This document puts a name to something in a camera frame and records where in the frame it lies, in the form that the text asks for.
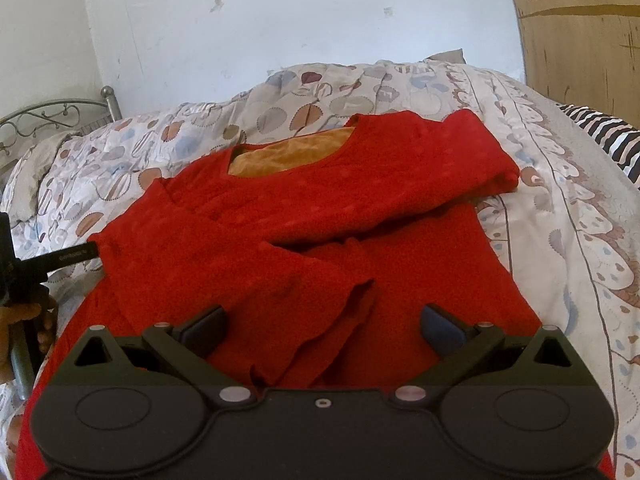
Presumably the metal bed headboard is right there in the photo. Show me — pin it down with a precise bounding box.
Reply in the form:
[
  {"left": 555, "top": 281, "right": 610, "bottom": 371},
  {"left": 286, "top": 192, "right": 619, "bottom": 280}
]
[{"left": 1, "top": 86, "right": 122, "bottom": 172}]

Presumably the wooden wardrobe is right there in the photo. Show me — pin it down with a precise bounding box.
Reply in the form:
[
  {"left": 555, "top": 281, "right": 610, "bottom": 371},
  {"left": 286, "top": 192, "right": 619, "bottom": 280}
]
[{"left": 514, "top": 0, "right": 639, "bottom": 126}]

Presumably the patterned white duvet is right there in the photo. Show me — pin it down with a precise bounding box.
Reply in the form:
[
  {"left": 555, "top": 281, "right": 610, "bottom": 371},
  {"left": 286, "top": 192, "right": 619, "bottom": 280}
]
[{"left": 12, "top": 58, "right": 639, "bottom": 479}]

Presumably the striped bed sheet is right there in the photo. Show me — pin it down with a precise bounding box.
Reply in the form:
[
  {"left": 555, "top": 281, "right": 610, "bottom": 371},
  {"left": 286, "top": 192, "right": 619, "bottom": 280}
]
[{"left": 558, "top": 104, "right": 640, "bottom": 188}]

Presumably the red long-sleeved sweater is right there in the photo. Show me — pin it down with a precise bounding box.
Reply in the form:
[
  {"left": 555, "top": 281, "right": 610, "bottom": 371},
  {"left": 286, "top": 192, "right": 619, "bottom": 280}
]
[{"left": 14, "top": 108, "right": 614, "bottom": 480}]

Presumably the grey pillow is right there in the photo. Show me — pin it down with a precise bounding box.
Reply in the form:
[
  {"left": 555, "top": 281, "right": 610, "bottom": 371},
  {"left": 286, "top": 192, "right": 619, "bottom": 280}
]
[{"left": 1, "top": 130, "right": 82, "bottom": 228}]

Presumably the person's left hand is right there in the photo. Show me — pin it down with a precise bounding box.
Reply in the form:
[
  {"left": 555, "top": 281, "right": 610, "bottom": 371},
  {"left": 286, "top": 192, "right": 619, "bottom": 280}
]
[{"left": 0, "top": 296, "right": 58, "bottom": 384}]

